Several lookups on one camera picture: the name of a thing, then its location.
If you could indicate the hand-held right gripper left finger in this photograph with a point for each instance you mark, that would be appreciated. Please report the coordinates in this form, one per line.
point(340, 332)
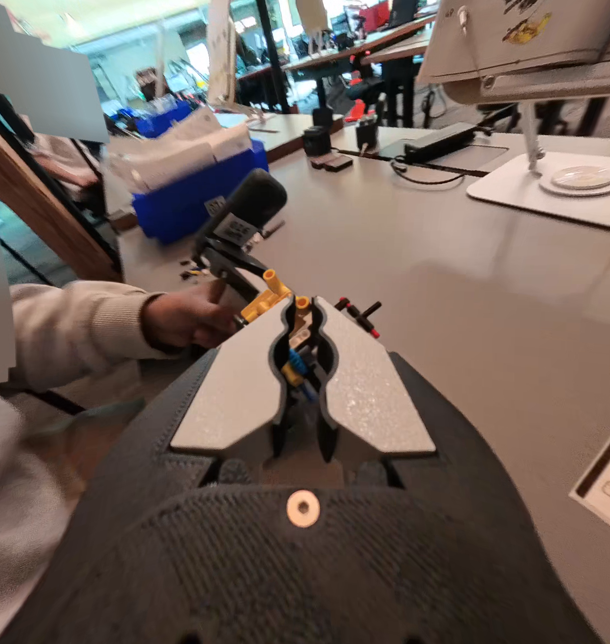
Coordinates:
point(224, 402)

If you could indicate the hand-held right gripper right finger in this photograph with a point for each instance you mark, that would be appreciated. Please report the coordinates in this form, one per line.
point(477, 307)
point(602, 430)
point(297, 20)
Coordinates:
point(375, 402)

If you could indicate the lego technic model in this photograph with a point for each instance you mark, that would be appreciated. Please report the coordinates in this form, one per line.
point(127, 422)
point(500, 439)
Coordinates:
point(267, 302)

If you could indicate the person's left forearm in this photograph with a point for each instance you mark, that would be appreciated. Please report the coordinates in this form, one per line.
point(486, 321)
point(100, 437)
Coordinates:
point(84, 327)

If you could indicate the small loose lego pieces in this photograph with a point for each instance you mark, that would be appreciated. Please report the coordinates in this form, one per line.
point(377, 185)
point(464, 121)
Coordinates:
point(194, 270)

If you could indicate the person's left hand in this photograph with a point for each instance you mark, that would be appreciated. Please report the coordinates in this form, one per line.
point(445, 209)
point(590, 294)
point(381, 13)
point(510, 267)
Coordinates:
point(184, 317)

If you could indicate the square marker sticker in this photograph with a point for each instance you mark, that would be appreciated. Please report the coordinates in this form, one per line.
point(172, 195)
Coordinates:
point(214, 207)

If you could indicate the blue plastic bin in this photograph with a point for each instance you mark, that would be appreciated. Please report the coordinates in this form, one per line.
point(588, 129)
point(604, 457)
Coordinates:
point(184, 211)

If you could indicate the black cube box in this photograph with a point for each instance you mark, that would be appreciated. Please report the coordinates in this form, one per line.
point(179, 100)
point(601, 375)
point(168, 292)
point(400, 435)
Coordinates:
point(316, 141)

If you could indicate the flat black case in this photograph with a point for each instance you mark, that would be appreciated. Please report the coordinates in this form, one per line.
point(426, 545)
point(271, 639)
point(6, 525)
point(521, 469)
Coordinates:
point(332, 163)

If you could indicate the pile of white paper bags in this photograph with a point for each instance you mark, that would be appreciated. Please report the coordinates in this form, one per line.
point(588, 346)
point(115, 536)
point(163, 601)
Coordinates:
point(184, 151)

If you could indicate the small blue bin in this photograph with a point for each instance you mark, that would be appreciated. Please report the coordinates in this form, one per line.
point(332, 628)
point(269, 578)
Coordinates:
point(164, 120)

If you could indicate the black holder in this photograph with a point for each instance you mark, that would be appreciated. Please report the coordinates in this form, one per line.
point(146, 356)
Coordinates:
point(366, 133)

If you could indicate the black pole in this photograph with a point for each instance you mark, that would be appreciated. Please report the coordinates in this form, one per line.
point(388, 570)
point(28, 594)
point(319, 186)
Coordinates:
point(272, 55)

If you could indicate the white standing board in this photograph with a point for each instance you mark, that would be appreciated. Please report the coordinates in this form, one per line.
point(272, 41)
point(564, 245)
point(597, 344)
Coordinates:
point(220, 55)

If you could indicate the wooden background desk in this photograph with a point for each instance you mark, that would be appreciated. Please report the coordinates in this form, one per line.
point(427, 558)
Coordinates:
point(365, 48)

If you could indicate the black power adapter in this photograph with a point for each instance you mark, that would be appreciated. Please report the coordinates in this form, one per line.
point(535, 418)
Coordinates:
point(438, 140)

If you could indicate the wooden beam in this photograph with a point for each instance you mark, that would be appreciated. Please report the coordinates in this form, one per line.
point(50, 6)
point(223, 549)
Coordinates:
point(43, 201)

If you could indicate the framed marker sign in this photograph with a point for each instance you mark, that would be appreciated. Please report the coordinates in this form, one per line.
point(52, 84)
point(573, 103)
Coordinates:
point(606, 493)

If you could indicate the clear round disc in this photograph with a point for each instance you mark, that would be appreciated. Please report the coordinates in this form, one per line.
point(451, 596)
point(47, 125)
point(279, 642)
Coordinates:
point(579, 180)

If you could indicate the silver laptop with stickers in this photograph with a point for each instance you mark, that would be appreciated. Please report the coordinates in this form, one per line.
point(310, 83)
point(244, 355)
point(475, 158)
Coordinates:
point(511, 35)

